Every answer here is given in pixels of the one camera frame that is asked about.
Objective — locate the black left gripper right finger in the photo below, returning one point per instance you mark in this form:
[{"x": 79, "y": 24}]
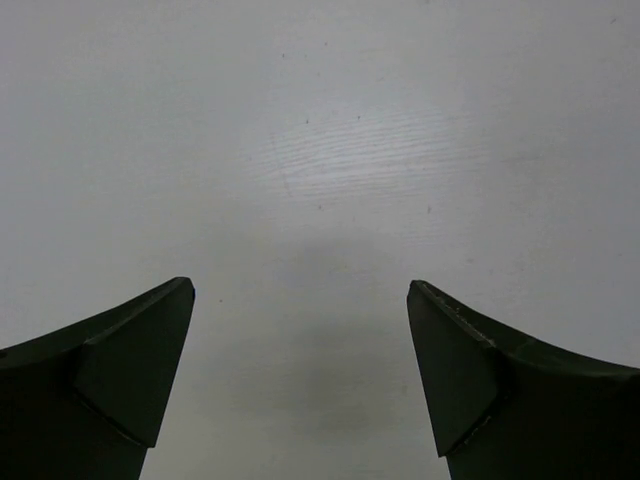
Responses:
[{"x": 506, "y": 405}]

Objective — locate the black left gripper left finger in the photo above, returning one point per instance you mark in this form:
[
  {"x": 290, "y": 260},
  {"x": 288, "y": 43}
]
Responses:
[{"x": 87, "y": 401}]

